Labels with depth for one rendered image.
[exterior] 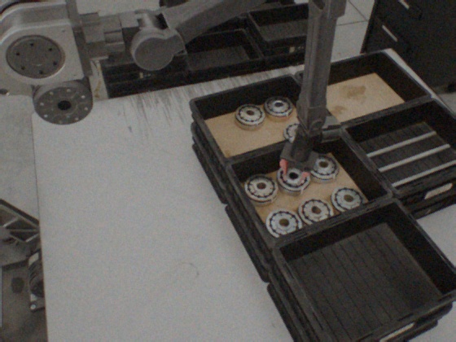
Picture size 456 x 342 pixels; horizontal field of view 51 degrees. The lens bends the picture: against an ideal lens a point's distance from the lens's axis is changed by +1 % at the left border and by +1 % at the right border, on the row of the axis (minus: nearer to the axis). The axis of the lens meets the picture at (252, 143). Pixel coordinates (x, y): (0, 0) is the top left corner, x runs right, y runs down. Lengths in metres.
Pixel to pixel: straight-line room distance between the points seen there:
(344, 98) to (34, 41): 1.19
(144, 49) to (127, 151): 0.87
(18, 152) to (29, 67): 1.94
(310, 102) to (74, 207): 0.84
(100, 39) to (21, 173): 1.89
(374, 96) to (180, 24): 1.08
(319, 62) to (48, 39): 0.58
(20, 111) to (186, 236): 1.80
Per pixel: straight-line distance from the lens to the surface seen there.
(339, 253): 1.37
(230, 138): 1.59
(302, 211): 1.39
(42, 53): 0.92
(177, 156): 1.71
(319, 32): 1.08
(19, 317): 2.02
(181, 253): 1.48
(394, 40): 2.97
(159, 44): 0.92
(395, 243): 1.43
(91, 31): 0.91
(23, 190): 2.67
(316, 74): 1.15
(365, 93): 1.86
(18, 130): 2.98
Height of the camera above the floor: 1.97
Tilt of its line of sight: 46 degrees down
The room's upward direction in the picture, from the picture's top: 5 degrees clockwise
